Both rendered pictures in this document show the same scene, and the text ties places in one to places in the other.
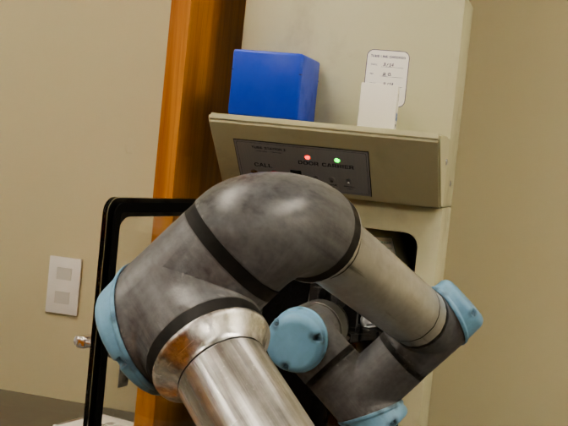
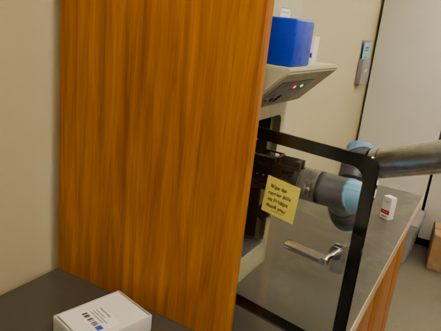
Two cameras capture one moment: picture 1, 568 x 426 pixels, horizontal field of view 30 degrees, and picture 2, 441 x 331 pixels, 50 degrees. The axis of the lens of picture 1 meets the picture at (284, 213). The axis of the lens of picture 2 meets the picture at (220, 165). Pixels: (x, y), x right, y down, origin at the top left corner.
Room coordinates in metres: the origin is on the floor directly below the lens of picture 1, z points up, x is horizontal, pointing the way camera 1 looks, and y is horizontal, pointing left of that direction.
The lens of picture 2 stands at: (1.36, 1.03, 1.58)
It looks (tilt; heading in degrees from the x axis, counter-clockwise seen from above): 17 degrees down; 283
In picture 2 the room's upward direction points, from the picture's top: 6 degrees clockwise
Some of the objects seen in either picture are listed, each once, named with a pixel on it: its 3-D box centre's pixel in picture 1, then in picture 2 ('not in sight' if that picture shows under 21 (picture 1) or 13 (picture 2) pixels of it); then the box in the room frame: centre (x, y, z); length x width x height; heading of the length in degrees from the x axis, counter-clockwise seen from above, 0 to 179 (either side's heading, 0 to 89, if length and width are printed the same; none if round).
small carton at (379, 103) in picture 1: (379, 106); (304, 48); (1.46, -0.11, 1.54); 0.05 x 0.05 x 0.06; 82
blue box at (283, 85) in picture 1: (275, 87); (279, 41); (1.50, 0.03, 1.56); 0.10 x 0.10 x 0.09; 75
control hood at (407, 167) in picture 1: (326, 161); (289, 85); (1.47, -0.05, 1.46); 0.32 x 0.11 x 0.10; 75
